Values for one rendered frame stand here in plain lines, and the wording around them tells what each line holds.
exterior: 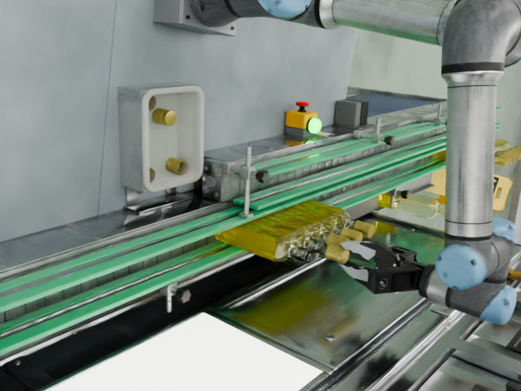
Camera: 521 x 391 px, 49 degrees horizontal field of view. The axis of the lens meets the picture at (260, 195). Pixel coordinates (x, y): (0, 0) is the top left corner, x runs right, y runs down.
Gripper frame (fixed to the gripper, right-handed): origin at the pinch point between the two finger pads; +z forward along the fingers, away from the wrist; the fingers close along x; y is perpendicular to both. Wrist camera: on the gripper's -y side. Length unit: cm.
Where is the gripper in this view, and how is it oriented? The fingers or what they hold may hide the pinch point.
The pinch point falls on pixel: (342, 255)
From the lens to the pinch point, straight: 126.9
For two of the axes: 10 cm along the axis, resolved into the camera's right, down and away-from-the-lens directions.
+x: 1.0, -9.7, -2.3
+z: -7.6, -2.3, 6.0
